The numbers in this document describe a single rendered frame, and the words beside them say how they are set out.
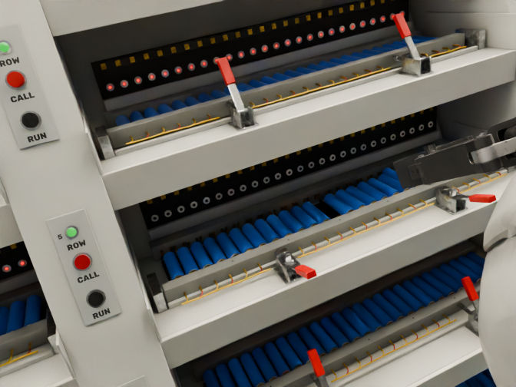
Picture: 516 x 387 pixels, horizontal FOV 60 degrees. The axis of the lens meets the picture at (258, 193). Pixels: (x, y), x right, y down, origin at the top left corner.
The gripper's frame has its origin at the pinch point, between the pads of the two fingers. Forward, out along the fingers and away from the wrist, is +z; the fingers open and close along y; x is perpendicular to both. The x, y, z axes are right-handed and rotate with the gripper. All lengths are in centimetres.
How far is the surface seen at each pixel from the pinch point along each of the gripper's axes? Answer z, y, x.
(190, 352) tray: 16.8, 28.2, 11.7
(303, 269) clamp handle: 10.8, 13.3, 6.7
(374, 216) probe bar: 19.4, -2.3, 5.0
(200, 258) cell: 23.3, 22.7, 2.1
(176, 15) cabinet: 28.6, 13.0, -34.6
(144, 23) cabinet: 28.7, 18.3, -34.5
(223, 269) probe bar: 19.0, 20.9, 4.2
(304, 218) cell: 23.5, 6.3, 2.0
